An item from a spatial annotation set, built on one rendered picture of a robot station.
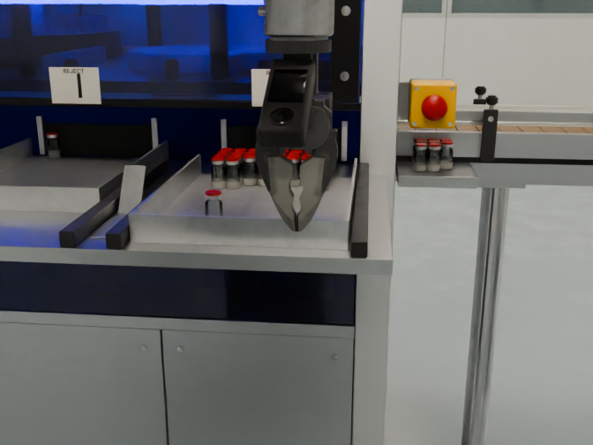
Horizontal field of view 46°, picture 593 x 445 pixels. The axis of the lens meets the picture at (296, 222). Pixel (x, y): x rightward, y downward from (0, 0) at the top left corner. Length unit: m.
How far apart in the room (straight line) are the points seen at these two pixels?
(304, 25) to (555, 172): 0.70
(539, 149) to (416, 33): 4.49
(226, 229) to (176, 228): 0.06
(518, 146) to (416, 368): 1.24
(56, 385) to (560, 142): 1.03
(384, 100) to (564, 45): 4.83
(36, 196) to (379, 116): 0.54
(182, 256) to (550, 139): 0.73
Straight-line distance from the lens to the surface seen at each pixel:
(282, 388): 1.35
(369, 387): 1.33
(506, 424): 2.18
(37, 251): 0.89
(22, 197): 1.03
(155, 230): 0.85
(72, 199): 1.00
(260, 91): 1.17
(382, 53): 1.15
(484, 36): 5.82
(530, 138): 1.31
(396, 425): 2.11
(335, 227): 0.81
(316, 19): 0.75
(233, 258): 0.81
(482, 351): 1.47
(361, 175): 1.09
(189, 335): 1.33
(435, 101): 1.13
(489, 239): 1.38
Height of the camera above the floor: 1.16
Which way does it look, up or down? 18 degrees down
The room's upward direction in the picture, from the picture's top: straight up
